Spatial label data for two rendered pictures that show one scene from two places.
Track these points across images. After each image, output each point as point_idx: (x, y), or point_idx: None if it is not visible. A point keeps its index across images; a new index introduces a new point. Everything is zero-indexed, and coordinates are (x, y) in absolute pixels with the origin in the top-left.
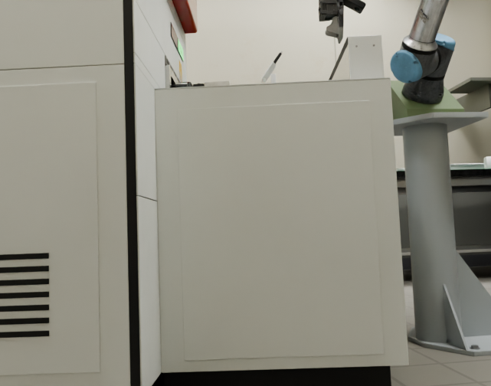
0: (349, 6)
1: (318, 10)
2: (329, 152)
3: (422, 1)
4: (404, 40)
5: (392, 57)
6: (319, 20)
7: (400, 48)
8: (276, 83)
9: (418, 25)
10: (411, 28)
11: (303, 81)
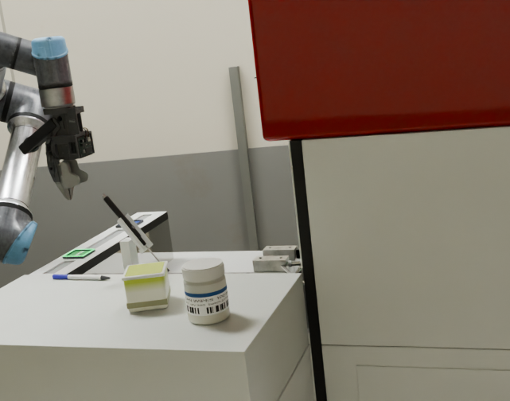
0: (40, 142)
1: (83, 142)
2: None
3: (35, 169)
4: (28, 208)
5: (35, 229)
6: (78, 157)
7: (27, 218)
8: (248, 251)
9: (31, 194)
10: (26, 196)
11: (224, 251)
